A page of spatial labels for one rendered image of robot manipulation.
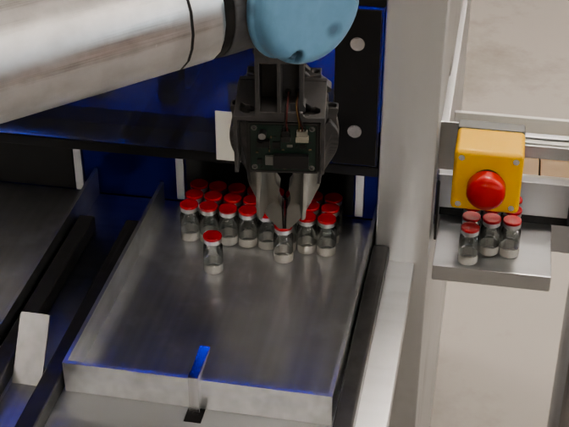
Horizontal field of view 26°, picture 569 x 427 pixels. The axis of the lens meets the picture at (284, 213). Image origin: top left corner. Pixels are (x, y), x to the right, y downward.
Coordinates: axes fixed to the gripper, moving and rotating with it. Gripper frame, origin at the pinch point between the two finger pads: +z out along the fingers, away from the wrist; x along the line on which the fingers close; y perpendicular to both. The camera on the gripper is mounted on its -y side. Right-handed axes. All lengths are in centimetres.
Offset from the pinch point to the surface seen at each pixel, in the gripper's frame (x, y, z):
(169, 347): -12.0, -4.9, 21.0
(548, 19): 71, -290, 126
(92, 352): -19.6, -3.6, 20.9
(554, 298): 53, -132, 117
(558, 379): 34, -33, 50
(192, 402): -8.4, 4.7, 19.0
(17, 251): -31.5, -21.1, 21.9
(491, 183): 20.1, -18.2, 8.9
